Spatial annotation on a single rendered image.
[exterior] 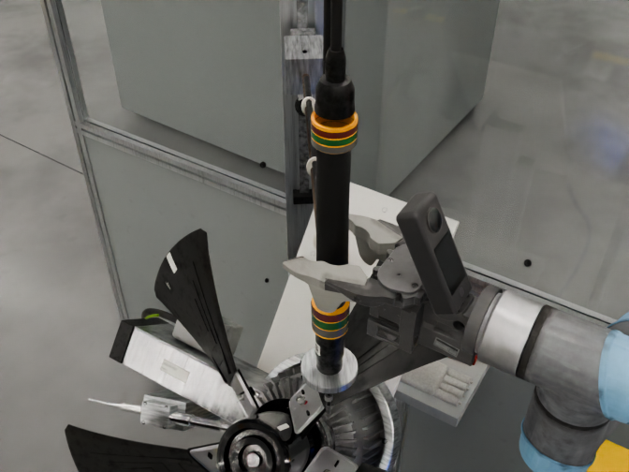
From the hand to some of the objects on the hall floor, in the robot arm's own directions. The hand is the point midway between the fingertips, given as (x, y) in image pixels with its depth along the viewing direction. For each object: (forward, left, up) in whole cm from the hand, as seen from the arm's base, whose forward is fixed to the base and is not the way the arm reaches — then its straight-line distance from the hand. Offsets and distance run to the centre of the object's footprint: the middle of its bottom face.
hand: (314, 236), depth 79 cm
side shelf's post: (+5, -54, -165) cm, 173 cm away
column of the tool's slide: (+34, -60, -165) cm, 179 cm away
